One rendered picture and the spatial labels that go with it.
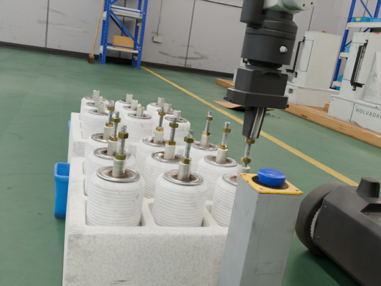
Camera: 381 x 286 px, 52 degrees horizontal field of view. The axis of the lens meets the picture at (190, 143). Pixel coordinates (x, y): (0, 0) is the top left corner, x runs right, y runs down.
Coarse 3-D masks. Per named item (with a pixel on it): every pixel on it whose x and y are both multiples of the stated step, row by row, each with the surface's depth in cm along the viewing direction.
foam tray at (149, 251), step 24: (72, 168) 88; (72, 192) 75; (72, 216) 65; (144, 216) 70; (72, 240) 60; (96, 240) 61; (120, 240) 63; (144, 240) 64; (168, 240) 65; (192, 240) 66; (216, 240) 68; (72, 264) 62; (96, 264) 63; (120, 264) 64; (144, 264) 65; (168, 264) 66; (192, 264) 68; (216, 264) 69
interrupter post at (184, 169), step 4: (180, 164) 70; (184, 164) 70; (188, 164) 70; (180, 168) 70; (184, 168) 70; (188, 168) 70; (180, 172) 70; (184, 172) 70; (188, 172) 70; (180, 176) 70; (184, 176) 70; (188, 176) 70
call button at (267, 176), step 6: (264, 168) 57; (258, 174) 56; (264, 174) 54; (270, 174) 55; (276, 174) 55; (282, 174) 56; (264, 180) 55; (270, 180) 54; (276, 180) 54; (282, 180) 54
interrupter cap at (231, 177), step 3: (225, 174) 76; (228, 174) 77; (231, 174) 77; (234, 174) 77; (222, 177) 75; (225, 177) 75; (228, 177) 75; (231, 177) 75; (234, 177) 76; (225, 180) 73; (228, 180) 73; (231, 180) 73; (234, 180) 74; (228, 183) 72; (231, 183) 72; (234, 183) 72
